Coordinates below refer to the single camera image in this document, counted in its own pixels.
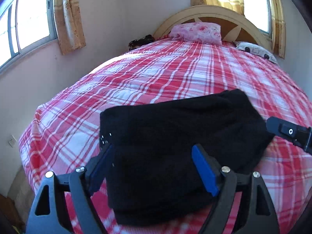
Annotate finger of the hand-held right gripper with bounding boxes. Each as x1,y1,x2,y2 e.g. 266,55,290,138
266,117,312,154

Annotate large sliding window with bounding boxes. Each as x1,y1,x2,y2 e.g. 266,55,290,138
0,0,59,75

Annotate black pants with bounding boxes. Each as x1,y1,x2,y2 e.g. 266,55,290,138
99,89,276,226

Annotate brown wooden furniture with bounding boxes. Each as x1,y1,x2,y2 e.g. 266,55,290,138
0,194,16,227

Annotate red plaid bed cover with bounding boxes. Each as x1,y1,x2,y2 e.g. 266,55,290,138
18,39,312,234

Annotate cream wooden headboard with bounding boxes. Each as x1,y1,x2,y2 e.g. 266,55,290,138
153,5,273,53

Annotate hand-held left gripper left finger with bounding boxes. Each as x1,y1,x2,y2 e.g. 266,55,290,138
26,143,115,234

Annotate dark bundle beside bed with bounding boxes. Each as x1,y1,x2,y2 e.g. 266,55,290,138
128,35,155,51

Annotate window behind headboard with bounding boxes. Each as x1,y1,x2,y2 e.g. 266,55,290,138
240,0,273,38

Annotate pink floral pillow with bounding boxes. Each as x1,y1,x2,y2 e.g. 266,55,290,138
169,22,222,45

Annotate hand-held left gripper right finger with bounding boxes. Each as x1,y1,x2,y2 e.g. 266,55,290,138
191,144,279,234

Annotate white patterned pillow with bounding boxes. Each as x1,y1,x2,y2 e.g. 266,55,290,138
235,41,278,64

